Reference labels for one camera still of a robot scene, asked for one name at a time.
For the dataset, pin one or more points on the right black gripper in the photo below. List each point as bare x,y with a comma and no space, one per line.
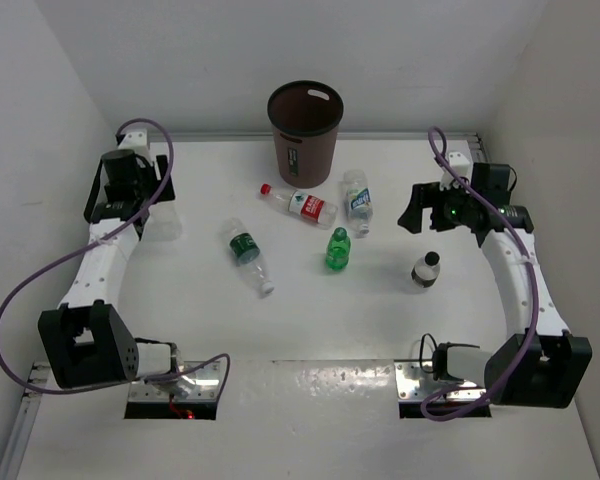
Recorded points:
425,195

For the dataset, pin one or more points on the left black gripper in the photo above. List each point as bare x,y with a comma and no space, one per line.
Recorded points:
146,168

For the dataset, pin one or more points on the small green plastic bottle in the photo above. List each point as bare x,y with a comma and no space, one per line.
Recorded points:
338,250

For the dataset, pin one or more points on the green-label clear water bottle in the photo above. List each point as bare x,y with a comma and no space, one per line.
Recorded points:
247,255

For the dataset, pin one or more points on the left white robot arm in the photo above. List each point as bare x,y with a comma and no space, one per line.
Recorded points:
85,339

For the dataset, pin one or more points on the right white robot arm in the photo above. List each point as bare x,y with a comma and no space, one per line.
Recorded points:
553,360

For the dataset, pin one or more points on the brown plastic waste bin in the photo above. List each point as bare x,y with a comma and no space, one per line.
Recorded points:
305,116

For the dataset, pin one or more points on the blue-label clear water bottle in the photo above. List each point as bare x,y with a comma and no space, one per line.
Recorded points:
357,201

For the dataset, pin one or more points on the small black-cap clear bottle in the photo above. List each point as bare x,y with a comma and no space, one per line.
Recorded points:
426,270

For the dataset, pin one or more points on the red-label clear water bottle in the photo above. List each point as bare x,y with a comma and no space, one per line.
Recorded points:
300,204

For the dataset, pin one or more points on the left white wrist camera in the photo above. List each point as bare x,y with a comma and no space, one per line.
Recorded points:
136,140

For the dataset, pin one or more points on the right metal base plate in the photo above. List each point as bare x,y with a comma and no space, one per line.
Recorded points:
414,384

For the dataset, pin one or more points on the metal base plate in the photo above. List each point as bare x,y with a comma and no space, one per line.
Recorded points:
414,384
201,386

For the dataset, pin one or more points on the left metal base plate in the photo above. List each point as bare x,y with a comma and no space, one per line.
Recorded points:
201,386

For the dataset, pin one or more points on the aluminium frame rail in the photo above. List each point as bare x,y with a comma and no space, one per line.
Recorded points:
22,427

